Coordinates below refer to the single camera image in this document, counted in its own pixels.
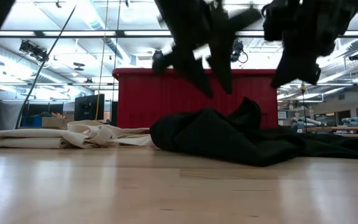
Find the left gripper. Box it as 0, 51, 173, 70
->
154, 0, 262, 99

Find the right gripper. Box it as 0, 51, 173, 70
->
270, 0, 357, 90

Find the black cloth garment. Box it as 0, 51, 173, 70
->
149, 96, 358, 167

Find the red plastic laundry bin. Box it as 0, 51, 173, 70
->
112, 67, 280, 130

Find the blue background bin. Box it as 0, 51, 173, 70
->
20, 115, 43, 128

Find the background wooden table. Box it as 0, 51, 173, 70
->
303, 126, 358, 134

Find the black background monitor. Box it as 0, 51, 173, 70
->
74, 93, 105, 121

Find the brown cardboard box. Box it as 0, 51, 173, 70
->
41, 116, 74, 130

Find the black ceiling spotlight cluster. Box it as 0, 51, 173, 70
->
19, 39, 50, 62

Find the cream canvas tote bag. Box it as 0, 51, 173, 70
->
0, 119, 155, 149

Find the black hanging camera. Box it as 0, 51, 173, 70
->
231, 40, 249, 64

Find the round black overhead camera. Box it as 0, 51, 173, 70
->
152, 49, 167, 63

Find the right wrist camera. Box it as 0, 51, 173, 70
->
261, 0, 292, 42

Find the yellow hanging cable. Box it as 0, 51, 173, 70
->
94, 0, 109, 121

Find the long black desk cable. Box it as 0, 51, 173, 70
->
14, 5, 76, 129

